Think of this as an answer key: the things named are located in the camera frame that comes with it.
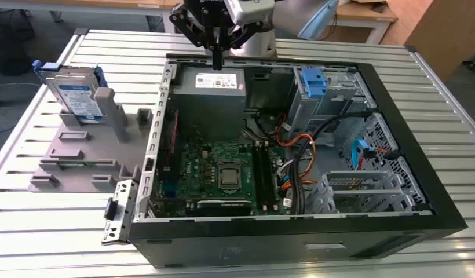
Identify metal disk bay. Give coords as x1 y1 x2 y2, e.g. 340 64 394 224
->
322 169 430 214

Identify black connector power wire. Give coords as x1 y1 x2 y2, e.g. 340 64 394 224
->
367 148 402 160

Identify black RAM slot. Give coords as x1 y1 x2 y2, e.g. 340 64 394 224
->
251 140 270 211
263 140 280 211

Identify CPU socket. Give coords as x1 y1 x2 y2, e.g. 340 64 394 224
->
215 160 246 194

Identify blue expansion slot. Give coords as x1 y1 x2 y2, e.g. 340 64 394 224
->
163 180 178 201

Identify black waste bin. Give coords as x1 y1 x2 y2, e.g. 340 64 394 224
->
0 8 36 76

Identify black graphics card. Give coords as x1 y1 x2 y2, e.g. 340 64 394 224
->
196 199 254 217

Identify green motherboard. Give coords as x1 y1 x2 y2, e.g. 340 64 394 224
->
150 138 296 217

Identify metal drive cage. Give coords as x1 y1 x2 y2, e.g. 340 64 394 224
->
287 66 380 141

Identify silver CPU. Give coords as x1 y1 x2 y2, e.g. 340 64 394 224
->
220 169 242 186

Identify long wooden desk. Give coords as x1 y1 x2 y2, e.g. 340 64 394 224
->
0 0 187 34

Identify wooden cabinet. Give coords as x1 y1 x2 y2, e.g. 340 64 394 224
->
403 0 475 83

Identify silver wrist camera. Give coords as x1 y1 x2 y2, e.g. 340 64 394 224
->
226 0 278 26

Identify grey power supply unit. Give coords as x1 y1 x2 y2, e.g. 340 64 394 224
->
172 67 248 141

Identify blue wire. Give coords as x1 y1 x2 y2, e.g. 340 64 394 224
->
352 138 372 172

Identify orange wire bundle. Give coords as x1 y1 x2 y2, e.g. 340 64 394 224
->
275 109 319 192

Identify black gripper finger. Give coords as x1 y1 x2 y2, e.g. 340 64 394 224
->
218 24 264 71
168 8 219 71

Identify wooden desk white legs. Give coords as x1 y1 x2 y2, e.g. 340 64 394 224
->
330 2 399 45

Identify black PC case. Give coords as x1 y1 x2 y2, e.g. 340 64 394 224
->
100 53 470 269

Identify hard disk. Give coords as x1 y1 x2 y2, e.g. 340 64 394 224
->
31 60 110 125

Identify blue VGA port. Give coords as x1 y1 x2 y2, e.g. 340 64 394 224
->
103 197 118 220

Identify green RAM stick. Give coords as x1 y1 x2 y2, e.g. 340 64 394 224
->
58 160 99 168

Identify blue drive latch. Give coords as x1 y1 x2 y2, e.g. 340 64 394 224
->
300 67 327 99

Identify grey parts rack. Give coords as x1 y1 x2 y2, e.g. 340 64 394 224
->
28 87 154 194

